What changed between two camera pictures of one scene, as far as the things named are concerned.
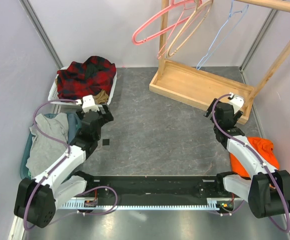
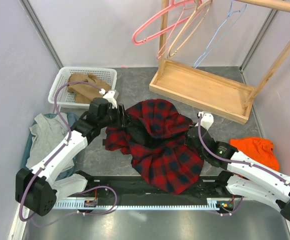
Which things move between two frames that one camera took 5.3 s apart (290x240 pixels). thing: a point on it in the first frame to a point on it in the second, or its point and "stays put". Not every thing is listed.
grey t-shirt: (44, 152) stays put
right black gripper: (236, 116) to (187, 141)
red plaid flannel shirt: (78, 80) to (151, 131)
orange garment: (264, 147) stays put
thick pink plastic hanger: (173, 4) stays put
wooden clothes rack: (201, 88) stays put
